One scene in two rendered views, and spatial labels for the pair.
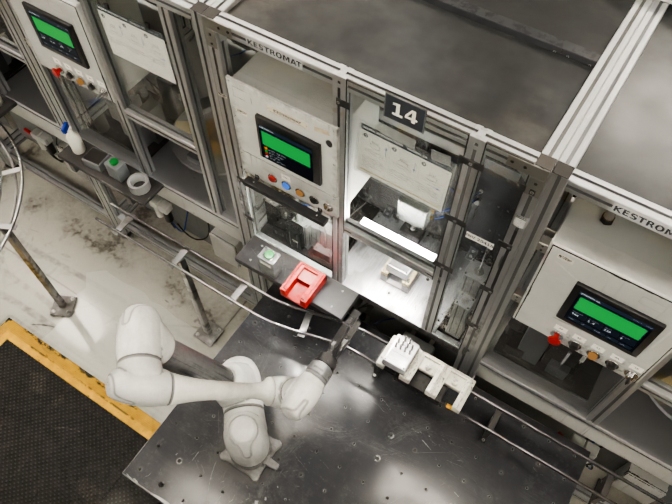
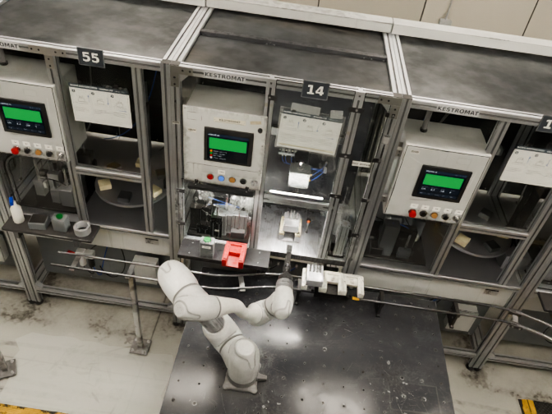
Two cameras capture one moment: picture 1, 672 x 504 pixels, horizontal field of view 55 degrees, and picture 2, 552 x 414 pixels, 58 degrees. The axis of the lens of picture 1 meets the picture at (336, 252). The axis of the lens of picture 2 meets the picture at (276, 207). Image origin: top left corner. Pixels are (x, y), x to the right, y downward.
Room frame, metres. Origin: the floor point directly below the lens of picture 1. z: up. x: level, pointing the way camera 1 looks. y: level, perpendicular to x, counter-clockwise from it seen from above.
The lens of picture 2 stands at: (-0.51, 1.02, 3.07)
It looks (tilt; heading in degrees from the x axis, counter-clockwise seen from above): 41 degrees down; 328
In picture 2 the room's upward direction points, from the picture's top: 8 degrees clockwise
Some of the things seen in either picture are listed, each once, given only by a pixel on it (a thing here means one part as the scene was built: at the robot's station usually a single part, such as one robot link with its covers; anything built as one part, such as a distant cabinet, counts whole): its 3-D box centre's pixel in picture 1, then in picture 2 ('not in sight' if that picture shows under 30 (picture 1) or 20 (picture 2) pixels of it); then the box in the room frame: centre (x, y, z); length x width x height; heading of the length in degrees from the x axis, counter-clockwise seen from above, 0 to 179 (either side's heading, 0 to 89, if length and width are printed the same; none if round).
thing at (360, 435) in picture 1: (358, 463); (314, 357); (0.65, -0.09, 0.66); 1.50 x 1.06 x 0.04; 57
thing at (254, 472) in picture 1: (254, 451); (246, 374); (0.69, 0.32, 0.71); 0.22 x 0.18 x 0.06; 57
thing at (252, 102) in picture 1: (304, 130); (227, 138); (1.54, 0.11, 1.60); 0.42 x 0.29 x 0.46; 57
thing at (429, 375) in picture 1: (424, 375); (332, 285); (0.95, -0.35, 0.84); 0.36 x 0.14 x 0.10; 57
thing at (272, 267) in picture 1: (271, 261); (207, 246); (1.39, 0.27, 0.97); 0.08 x 0.08 x 0.12; 57
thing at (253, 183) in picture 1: (285, 198); (221, 188); (1.42, 0.18, 1.37); 0.36 x 0.04 x 0.04; 57
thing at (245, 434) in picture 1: (245, 435); (242, 357); (0.71, 0.33, 0.85); 0.18 x 0.16 x 0.22; 10
